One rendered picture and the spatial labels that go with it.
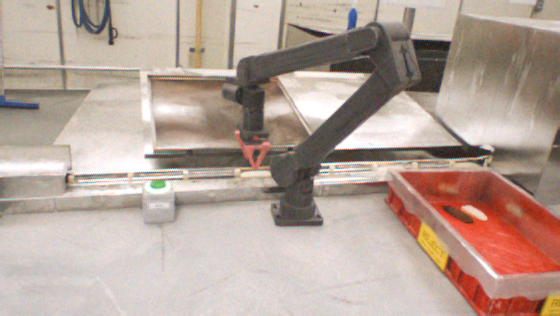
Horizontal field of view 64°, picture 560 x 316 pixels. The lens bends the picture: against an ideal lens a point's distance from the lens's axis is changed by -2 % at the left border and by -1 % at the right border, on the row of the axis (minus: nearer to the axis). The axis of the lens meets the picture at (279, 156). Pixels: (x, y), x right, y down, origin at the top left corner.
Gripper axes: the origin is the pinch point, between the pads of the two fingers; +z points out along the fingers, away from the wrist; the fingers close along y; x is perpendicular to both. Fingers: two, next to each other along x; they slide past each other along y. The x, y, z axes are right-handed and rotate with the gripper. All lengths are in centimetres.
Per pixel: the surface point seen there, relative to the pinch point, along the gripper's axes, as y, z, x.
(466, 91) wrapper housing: -17, -14, 79
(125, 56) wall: -374, 30, -38
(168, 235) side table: 19.6, 8.9, -23.5
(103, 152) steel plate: -28.7, 6.1, -39.4
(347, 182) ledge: 6.8, 5.4, 25.6
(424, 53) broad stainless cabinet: -167, -6, 164
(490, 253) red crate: 39, 11, 48
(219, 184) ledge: 4.4, 4.3, -9.4
